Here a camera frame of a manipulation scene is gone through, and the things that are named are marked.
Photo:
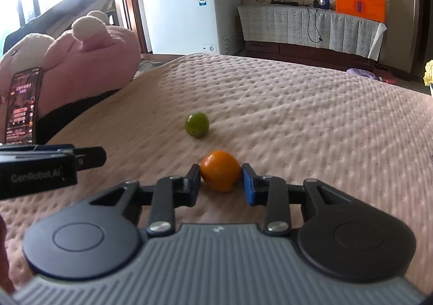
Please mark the pink plush toy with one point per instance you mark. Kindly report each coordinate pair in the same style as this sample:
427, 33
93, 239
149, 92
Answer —
94, 54

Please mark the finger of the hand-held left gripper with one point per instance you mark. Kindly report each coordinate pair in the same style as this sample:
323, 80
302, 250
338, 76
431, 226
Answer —
91, 157

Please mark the black smartphone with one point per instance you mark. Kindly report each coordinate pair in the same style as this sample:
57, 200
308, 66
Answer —
23, 105

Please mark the white chest freezer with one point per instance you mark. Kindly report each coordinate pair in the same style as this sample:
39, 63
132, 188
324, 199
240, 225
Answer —
182, 10

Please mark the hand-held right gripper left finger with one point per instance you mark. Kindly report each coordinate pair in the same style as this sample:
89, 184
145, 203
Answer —
194, 185

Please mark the cabinet with white cloth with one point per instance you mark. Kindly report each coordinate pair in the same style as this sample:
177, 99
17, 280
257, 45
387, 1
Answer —
280, 24

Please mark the dark wooden cabinet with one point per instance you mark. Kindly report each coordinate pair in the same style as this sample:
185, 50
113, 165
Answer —
304, 53

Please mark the purple plastic item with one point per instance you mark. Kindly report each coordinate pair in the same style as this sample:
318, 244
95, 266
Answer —
361, 73

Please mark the power strip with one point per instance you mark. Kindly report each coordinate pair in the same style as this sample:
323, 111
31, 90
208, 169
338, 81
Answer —
284, 3

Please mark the green lime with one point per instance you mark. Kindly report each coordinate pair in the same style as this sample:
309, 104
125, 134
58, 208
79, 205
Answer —
197, 125

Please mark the pink textured blanket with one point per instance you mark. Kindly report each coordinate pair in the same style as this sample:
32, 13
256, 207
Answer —
287, 115

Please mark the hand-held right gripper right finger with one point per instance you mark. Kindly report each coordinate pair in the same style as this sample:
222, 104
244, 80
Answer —
246, 185

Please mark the napa cabbage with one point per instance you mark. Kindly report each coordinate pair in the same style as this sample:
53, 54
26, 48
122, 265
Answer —
429, 73

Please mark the small round orange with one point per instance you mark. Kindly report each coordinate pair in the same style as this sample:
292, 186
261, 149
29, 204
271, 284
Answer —
220, 169

